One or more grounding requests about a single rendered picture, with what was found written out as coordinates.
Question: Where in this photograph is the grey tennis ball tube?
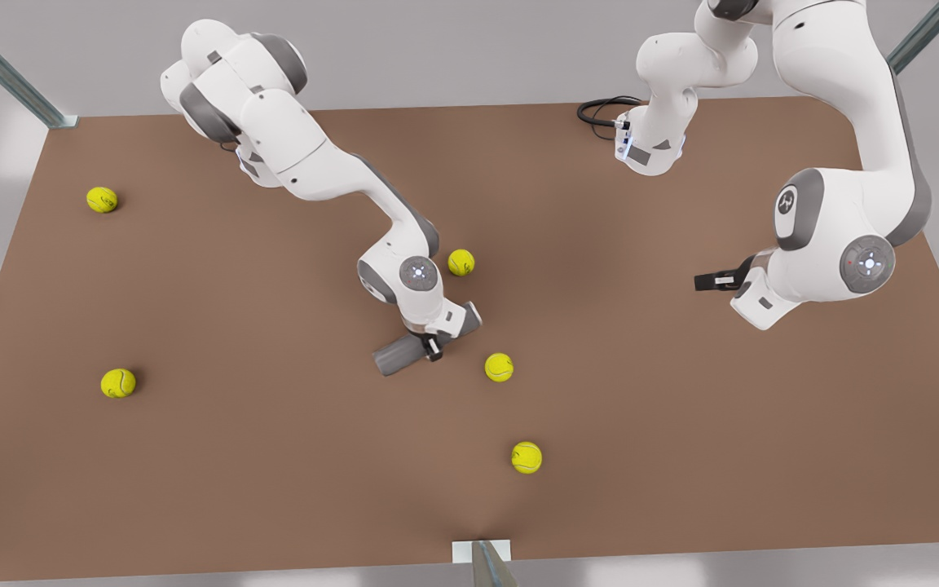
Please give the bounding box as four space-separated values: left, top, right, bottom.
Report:
373 301 483 378

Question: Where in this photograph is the black cable loop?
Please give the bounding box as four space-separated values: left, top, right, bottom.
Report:
576 95 644 142

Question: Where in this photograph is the silver frame post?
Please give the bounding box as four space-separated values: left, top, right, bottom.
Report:
885 0 939 75
0 7 79 130
451 539 520 587

